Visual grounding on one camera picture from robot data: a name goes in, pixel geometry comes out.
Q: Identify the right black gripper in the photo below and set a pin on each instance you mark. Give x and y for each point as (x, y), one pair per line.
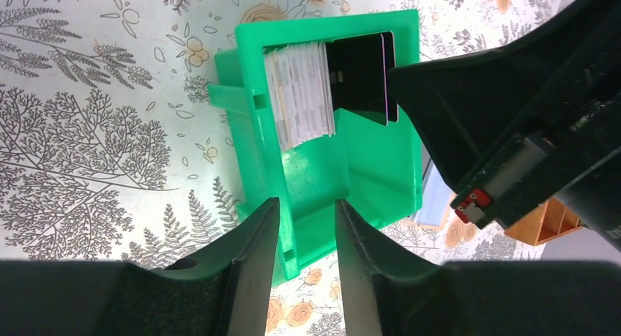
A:
(559, 85)

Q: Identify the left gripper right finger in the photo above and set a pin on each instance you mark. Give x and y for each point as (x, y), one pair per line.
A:
(383, 284)

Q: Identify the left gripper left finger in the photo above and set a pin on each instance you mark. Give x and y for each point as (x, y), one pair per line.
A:
(223, 288)

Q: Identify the beige blue card holder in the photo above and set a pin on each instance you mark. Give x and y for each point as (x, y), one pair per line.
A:
(436, 200)

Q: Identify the stack of cards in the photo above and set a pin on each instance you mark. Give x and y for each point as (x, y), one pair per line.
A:
(299, 92)

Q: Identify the orange compartment tray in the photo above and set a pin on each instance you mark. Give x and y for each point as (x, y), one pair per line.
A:
(548, 221)

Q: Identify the floral patterned table mat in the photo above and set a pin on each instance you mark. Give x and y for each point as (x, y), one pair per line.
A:
(111, 148)

